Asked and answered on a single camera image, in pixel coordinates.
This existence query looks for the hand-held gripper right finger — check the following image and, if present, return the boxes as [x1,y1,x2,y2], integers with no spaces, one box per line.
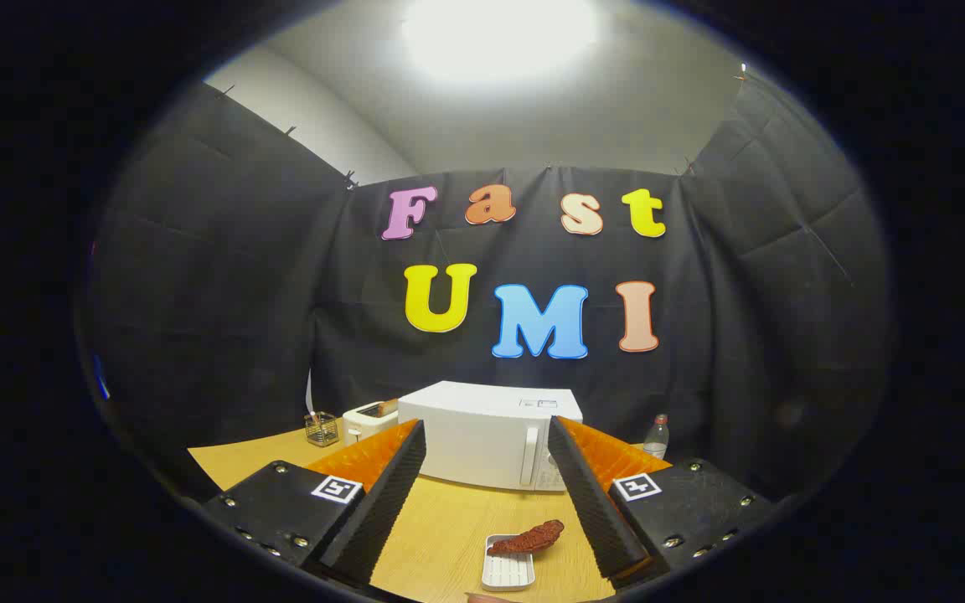
[548,415,777,582]

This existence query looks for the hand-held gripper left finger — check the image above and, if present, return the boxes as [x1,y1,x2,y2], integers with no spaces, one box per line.
[202,419,427,586]

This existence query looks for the brown grilled meat piece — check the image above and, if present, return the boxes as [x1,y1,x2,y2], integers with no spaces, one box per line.
[488,519,565,556]

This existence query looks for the white toaster oven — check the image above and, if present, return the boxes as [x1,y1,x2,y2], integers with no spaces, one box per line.
[397,381,584,492]

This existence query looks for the white bread toaster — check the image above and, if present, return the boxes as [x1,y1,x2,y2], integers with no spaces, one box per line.
[342,400,400,446]

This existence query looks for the clear plastic water bottle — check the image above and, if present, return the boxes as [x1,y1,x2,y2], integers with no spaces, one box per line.
[642,414,670,461]

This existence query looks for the small white ribbed tray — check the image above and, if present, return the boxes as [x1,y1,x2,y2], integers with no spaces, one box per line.
[481,533,536,592]

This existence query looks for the wire mesh holder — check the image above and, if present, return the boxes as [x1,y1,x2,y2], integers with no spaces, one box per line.
[305,410,340,448]

